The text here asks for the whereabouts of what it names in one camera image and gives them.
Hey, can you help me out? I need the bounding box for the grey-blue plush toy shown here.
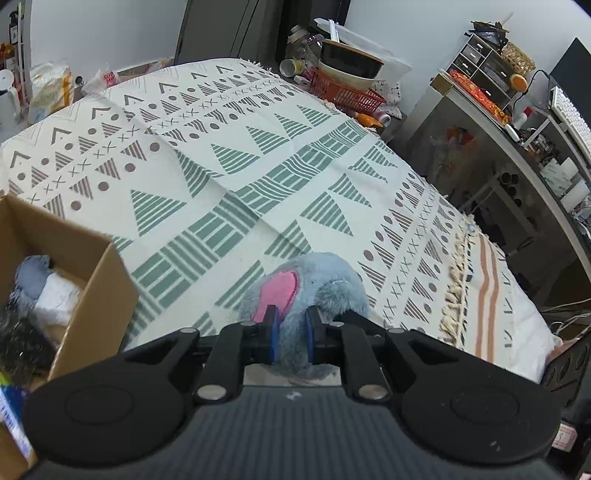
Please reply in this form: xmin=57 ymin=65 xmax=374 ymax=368
xmin=238 ymin=252 xmax=370 ymax=383

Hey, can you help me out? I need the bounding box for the shiny black foil bag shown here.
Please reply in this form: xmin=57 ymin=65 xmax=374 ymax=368
xmin=1 ymin=307 xmax=56 ymax=387

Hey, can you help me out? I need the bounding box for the blue planet tissue pack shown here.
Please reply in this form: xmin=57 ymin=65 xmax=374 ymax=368
xmin=0 ymin=385 xmax=34 ymax=462

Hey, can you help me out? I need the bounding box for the patterned white fringed blanket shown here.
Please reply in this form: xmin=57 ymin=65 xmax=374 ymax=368
xmin=1 ymin=59 xmax=558 ymax=381

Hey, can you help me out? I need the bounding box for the brown cardboard box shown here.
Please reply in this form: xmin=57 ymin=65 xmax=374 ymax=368
xmin=1 ymin=196 xmax=138 ymax=479

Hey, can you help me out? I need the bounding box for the red plastic basket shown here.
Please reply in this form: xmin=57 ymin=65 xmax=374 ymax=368
xmin=310 ymin=67 xmax=386 ymax=115

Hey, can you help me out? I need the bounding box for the small grey plush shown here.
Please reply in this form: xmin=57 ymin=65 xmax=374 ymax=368
xmin=9 ymin=255 xmax=53 ymax=314

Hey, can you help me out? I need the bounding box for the dark bowl with rim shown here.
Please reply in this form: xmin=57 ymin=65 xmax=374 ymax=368
xmin=318 ymin=39 xmax=385 ymax=92

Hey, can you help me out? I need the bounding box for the dark grey wardrobe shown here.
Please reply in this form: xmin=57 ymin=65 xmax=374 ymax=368
xmin=174 ymin=0 xmax=283 ymax=65

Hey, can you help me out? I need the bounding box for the white red plastic bag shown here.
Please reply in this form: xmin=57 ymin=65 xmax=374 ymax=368
xmin=82 ymin=69 xmax=120 ymax=95

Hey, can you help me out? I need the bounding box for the white desk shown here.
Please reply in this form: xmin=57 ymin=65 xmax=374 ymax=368
xmin=396 ymin=70 xmax=590 ymax=279

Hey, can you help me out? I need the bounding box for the grey drawer organizer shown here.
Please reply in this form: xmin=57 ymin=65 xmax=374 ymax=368
xmin=447 ymin=32 xmax=536 ymax=112

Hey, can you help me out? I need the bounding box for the yellow white plastic bag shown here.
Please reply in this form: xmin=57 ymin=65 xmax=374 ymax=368
xmin=28 ymin=62 xmax=74 ymax=124

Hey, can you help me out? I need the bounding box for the white keyboard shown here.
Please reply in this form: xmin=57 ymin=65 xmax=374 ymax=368
xmin=550 ymin=86 xmax=591 ymax=160

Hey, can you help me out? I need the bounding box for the white round kettle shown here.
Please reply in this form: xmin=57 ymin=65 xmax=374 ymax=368
xmin=0 ymin=69 xmax=21 ymax=131

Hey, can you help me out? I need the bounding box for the black monitor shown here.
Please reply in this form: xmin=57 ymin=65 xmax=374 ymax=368
xmin=550 ymin=38 xmax=591 ymax=124

